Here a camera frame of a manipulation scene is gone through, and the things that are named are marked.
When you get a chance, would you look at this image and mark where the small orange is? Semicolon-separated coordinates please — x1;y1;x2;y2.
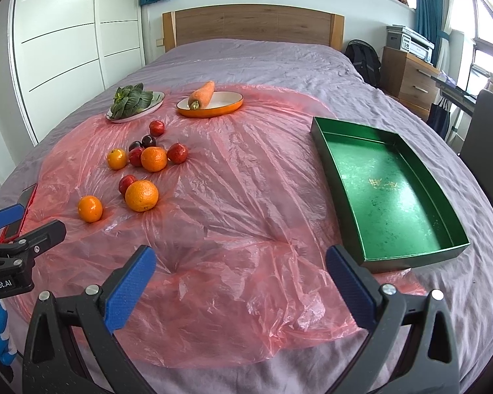
106;148;128;171
77;196;103;223

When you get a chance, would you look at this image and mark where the large orange front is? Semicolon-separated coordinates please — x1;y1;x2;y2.
124;180;159;212

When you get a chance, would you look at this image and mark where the dark plum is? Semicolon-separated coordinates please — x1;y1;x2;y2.
129;141;143;151
141;135;156;148

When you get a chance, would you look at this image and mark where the orange cluster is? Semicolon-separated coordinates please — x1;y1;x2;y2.
140;147;168;173

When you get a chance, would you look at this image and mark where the red plum top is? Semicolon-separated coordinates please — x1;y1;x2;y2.
149;120;165;137

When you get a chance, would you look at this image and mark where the red black phone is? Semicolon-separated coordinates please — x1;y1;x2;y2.
0;183;37;244

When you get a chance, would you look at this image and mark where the grey bed sheet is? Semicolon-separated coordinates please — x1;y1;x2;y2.
0;39;493;393

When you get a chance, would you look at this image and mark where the green metal tray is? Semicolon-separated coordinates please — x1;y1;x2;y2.
311;117;469;273

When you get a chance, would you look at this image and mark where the bok choy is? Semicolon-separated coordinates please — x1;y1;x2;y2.
108;83;153;120

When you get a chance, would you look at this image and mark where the white plate green rim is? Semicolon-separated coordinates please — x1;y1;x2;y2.
106;92;165;124

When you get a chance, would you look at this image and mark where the white wardrobe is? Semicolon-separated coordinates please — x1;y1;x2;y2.
9;0;145;144

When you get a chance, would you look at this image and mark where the pink plastic sheet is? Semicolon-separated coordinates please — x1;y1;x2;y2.
25;85;357;367

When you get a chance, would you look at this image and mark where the grey office chair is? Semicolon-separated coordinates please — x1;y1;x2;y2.
459;90;493;207

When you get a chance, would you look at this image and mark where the carrot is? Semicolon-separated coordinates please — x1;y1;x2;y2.
188;81;215;110

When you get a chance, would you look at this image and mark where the navy tote bag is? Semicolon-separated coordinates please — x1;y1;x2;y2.
427;97;452;140

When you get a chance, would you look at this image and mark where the orange oval dish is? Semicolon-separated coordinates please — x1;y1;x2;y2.
176;92;244;118

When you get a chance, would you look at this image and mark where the wooden headboard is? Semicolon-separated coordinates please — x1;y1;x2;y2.
163;4;344;52

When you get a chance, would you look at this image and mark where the desk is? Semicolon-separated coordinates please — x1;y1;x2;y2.
432;72;477;117

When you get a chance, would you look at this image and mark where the wooden drawer cabinet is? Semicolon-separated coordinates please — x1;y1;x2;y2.
380;46;439;121

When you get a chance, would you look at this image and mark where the black backpack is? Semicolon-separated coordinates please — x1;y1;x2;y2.
344;39;381;88

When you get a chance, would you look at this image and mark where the printer on cabinet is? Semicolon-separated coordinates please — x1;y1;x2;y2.
387;25;434;63

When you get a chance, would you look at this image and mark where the teal curtain right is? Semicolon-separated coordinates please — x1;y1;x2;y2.
415;0;449;66

